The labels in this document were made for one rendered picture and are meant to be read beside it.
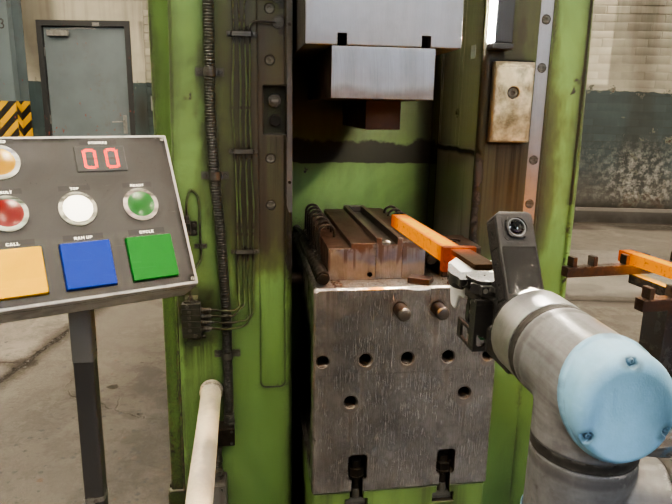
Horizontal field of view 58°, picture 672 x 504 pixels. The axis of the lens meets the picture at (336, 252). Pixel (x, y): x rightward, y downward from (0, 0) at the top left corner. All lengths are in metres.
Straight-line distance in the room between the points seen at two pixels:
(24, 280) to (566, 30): 1.18
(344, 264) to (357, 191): 0.50
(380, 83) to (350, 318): 0.45
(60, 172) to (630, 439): 0.89
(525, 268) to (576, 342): 0.17
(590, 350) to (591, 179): 7.08
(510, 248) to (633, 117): 7.03
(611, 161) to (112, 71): 5.75
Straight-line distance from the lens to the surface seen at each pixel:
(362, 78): 1.20
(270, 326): 1.41
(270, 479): 1.58
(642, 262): 1.34
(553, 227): 1.53
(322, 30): 1.19
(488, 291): 0.70
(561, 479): 0.57
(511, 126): 1.42
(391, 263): 1.25
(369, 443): 1.33
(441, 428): 1.35
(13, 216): 1.05
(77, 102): 7.87
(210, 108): 1.29
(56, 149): 1.10
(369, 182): 1.70
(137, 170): 1.11
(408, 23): 1.22
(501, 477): 1.73
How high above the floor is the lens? 1.26
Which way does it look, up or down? 13 degrees down
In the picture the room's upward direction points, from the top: 1 degrees clockwise
